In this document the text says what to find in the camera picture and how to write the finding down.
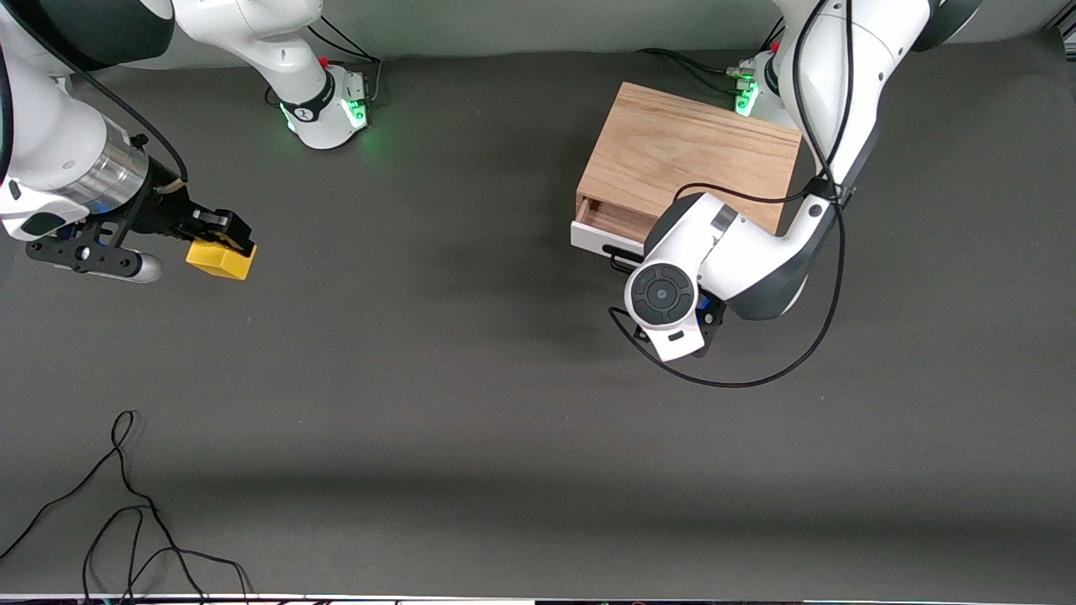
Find black left arm base cables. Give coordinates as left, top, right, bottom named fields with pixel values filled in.
left=636, top=20, right=788, bottom=95

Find wooden drawer cabinet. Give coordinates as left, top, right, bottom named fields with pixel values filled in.
left=575, top=82, right=804, bottom=246

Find white-fronted drawer with black handle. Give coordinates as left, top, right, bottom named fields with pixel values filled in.
left=570, top=197, right=675, bottom=275

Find black arm base cables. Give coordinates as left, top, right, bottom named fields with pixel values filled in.
left=636, top=20, right=788, bottom=95
left=265, top=12, right=384, bottom=107

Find yellow wooden cube block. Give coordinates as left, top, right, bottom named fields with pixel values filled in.
left=184, top=239, right=259, bottom=281

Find dark grey table mat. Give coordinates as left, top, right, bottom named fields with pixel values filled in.
left=0, top=34, right=1076, bottom=599

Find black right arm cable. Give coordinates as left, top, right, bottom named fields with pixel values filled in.
left=0, top=0, right=189, bottom=184

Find black right arm base cables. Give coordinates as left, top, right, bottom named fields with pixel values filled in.
left=265, top=12, right=384, bottom=107

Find thin black loose cable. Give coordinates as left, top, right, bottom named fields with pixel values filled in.
left=0, top=409, right=254, bottom=605

